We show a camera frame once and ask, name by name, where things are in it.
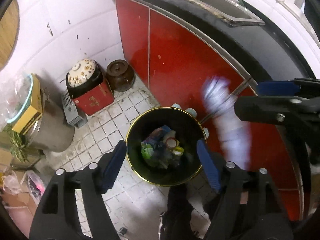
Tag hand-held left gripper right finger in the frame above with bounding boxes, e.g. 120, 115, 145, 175
196, 139, 294, 240

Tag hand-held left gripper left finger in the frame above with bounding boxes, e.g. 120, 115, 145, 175
29, 139, 127, 240

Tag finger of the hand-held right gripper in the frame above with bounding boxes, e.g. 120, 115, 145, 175
234, 95, 320, 128
256, 78, 320, 98

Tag white plastic bottle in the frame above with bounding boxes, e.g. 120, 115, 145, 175
201, 76, 252, 170

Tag black gold-rimmed trash bin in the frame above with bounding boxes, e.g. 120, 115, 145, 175
126, 107, 208, 187

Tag green plastic wrapper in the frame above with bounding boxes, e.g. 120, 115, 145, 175
140, 141, 155, 165

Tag white-capped bottle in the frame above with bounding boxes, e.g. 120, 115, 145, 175
165, 137, 178, 150

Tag person's dark trouser leg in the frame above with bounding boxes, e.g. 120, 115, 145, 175
160, 182, 225, 240

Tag blue snack packet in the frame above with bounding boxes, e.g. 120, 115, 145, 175
146, 125, 175, 148

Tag grey plastic basket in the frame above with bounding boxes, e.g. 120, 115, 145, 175
61, 90, 88, 128

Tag grey metal pot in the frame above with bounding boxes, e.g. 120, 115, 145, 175
27, 87, 75, 153

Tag red tin box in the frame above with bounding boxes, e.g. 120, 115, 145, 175
72, 76, 115, 116

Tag pink plastic bag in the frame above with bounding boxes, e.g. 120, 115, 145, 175
21, 170, 48, 200

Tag black kitchen counter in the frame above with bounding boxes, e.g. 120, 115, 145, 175
106, 0, 315, 85

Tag red kitchen cabinet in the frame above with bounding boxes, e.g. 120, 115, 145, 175
115, 0, 304, 222

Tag brown ceramic jar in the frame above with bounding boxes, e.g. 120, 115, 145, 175
106, 59, 136, 92

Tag black pot with floral lid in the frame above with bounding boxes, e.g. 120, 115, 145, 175
66, 58, 104, 100

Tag green leafy vegetable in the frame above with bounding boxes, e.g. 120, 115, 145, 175
5, 125, 29, 163

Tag yellow cardboard box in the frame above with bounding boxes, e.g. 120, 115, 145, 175
11, 74, 44, 135

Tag stainless steel sink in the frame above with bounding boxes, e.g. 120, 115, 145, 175
134, 0, 265, 28

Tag clear plastic bag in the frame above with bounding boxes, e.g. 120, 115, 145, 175
0, 72, 34, 123

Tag round wooden board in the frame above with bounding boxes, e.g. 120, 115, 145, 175
0, 0, 20, 67

